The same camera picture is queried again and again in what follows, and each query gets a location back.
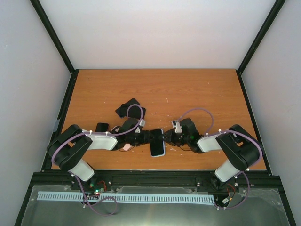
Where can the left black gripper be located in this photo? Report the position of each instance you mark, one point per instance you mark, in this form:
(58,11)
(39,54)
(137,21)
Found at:
(145,138)

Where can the pink phone case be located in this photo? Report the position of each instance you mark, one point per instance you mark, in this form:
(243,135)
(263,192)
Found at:
(126,147)

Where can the light blue cable duct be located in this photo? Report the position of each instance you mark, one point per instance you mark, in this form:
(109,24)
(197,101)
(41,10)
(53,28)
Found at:
(204,199)

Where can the dark maroon cased phone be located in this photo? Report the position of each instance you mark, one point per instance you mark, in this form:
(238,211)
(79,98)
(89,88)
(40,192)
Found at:
(102,127)

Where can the light blue phone case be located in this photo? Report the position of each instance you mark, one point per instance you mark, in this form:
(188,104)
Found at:
(158,156)

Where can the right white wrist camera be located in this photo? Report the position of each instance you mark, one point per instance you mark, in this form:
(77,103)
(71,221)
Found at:
(176,126)

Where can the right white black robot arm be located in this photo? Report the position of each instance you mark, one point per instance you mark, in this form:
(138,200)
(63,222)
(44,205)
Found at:
(241,149)

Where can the black aluminium frame rail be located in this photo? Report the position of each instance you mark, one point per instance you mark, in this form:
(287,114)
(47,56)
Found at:
(198,180)

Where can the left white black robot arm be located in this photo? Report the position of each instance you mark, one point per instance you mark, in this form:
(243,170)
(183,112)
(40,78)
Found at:
(66,151)

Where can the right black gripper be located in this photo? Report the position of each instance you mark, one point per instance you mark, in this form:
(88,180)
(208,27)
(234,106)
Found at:
(170,137)

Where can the black phone case rear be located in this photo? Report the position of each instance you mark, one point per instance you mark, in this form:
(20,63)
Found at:
(131,102)

